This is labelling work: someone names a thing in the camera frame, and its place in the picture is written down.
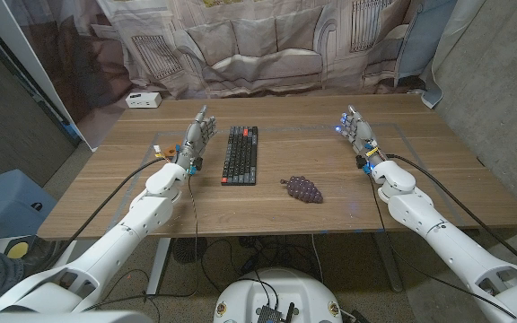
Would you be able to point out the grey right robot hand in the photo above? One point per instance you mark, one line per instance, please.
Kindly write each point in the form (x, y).
(361, 137)

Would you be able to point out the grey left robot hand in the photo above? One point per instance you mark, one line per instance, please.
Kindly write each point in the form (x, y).
(193, 143)

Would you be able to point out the black mechanical keyboard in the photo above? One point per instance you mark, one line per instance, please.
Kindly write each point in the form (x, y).
(240, 157)

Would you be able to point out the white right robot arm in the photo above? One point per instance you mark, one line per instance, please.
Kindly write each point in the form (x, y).
(456, 251)

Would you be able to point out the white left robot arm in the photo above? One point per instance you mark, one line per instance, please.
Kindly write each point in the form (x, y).
(106, 251)

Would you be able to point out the purple toy grapes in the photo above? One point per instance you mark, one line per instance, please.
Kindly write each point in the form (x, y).
(303, 189)

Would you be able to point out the grey tape outline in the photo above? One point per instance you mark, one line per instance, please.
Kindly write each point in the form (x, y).
(303, 128)

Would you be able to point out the white power strip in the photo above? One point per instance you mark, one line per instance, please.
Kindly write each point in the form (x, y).
(143, 100)

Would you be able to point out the black round floor fan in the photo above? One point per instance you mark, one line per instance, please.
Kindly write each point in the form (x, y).
(189, 250)

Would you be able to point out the pale grey cloth sheet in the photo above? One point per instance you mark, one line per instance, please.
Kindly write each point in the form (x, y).
(442, 54)

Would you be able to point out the printed sofa room backdrop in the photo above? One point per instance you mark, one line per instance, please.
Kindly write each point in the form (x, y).
(258, 45)

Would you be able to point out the white table leg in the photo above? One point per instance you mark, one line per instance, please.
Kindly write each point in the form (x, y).
(157, 269)

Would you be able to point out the grey table leg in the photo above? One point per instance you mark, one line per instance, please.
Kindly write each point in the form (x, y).
(388, 264)

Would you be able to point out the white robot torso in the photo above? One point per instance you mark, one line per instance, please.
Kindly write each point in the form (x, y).
(281, 287)

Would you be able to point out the black torso electronics module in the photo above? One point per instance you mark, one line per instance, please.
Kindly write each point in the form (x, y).
(269, 314)

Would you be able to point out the blue plastic bin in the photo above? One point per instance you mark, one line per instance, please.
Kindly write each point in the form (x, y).
(2, 202)

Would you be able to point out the yellow and black speaker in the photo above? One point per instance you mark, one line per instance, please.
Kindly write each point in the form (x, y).
(16, 250)

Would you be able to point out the white panel frame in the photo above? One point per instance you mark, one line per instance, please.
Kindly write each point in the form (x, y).
(25, 49)

